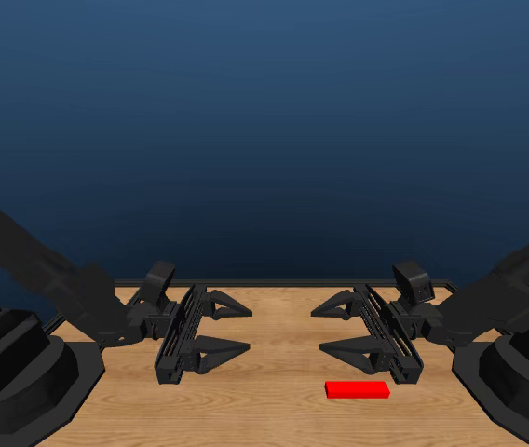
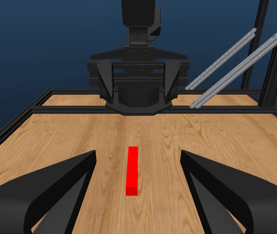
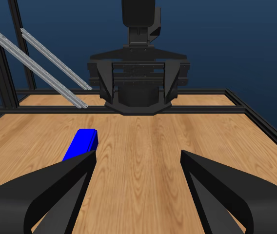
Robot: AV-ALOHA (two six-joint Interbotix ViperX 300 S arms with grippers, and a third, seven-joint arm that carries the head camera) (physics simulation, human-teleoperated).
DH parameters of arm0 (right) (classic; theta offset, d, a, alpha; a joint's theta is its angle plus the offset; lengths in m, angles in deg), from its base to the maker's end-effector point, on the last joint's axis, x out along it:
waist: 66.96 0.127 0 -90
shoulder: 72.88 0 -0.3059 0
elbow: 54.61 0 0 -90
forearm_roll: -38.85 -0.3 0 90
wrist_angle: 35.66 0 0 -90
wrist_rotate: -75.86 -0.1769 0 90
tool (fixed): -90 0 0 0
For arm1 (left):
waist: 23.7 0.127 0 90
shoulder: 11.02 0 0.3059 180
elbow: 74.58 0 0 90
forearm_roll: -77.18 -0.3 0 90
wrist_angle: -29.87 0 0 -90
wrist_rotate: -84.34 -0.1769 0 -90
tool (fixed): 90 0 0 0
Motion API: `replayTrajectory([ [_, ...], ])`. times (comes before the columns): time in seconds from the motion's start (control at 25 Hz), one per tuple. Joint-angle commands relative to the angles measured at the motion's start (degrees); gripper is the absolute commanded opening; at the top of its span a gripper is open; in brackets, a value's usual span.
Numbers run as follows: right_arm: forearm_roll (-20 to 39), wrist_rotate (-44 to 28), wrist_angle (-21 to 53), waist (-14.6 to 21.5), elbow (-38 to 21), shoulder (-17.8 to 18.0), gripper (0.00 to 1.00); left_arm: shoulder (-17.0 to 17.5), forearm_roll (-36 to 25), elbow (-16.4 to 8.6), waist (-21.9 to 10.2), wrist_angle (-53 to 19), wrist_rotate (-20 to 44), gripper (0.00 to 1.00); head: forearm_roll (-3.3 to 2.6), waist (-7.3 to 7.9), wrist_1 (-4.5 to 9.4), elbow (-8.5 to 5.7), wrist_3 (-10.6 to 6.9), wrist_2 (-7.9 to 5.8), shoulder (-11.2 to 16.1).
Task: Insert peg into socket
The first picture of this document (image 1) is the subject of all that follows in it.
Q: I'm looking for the thin red peg bar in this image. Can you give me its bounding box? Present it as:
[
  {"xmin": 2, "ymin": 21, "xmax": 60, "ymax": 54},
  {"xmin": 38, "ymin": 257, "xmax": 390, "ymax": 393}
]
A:
[{"xmin": 324, "ymin": 381, "xmax": 391, "ymax": 400}]

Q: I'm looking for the black table frame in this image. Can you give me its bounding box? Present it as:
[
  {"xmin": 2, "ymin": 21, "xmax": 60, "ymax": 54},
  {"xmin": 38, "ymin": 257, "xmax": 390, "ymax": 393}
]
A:
[{"xmin": 40, "ymin": 278, "xmax": 459, "ymax": 339}]

